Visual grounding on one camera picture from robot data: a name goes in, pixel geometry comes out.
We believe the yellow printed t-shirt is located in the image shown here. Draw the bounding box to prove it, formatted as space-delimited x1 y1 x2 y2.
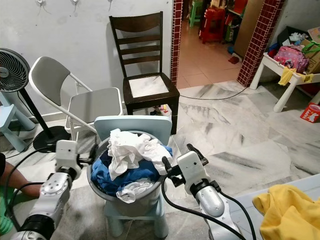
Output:
252 184 320 240

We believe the blue garment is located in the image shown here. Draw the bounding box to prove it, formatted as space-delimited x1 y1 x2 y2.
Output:
91 147 173 197

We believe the small white garment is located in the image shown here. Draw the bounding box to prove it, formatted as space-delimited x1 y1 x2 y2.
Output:
116 178 153 204

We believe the grey laundry bucket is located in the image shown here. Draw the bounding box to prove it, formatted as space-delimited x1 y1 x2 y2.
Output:
87 131 170 218

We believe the pale blue plastic chair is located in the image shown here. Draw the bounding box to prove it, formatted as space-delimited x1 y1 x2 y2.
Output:
94 115 173 238

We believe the grey folding chair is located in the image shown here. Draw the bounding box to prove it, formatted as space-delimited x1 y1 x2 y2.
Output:
28 56 123 141

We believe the person's bare leg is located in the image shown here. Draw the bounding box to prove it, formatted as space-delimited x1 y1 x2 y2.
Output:
0 152 53 198

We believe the light blue folding table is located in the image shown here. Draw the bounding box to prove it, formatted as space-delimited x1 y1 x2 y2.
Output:
222 172 320 240

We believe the pale blue child stool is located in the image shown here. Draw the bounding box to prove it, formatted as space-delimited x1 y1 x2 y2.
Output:
0 102 17 151

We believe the green plastic stool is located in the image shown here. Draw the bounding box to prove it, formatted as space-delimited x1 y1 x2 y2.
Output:
187 0 203 26
0 200 15 236

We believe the dark wooden chair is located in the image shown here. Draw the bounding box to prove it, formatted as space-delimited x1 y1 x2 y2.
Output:
109 11 181 135

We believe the black standing fan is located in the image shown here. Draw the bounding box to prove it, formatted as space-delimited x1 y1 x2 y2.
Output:
0 47 71 153

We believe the white table with thick legs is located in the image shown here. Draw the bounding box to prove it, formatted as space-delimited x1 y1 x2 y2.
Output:
250 52 320 113

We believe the yellow rag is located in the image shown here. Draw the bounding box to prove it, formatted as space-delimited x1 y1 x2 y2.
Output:
277 67 313 87

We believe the red printed carton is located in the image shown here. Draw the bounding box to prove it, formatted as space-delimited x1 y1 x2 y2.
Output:
300 102 320 125

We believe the red plastic stool stack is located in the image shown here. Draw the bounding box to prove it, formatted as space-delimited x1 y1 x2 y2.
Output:
199 6 227 43

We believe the pink patterned bag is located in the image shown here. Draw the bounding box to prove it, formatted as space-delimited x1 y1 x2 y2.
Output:
272 45 310 73

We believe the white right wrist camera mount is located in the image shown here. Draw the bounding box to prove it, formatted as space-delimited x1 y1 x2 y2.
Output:
176 151 208 196

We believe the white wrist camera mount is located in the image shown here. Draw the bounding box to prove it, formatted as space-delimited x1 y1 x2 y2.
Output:
176 151 208 196
55 140 81 173

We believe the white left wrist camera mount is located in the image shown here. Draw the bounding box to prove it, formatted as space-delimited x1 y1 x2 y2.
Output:
55 140 81 173

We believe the thin black floor cable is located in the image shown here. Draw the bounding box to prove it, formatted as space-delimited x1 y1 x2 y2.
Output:
177 85 251 101

